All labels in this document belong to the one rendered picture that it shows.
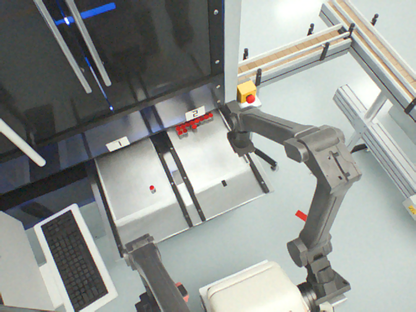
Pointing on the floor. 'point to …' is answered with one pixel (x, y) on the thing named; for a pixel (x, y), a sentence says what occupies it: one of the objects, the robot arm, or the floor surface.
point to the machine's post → (231, 47)
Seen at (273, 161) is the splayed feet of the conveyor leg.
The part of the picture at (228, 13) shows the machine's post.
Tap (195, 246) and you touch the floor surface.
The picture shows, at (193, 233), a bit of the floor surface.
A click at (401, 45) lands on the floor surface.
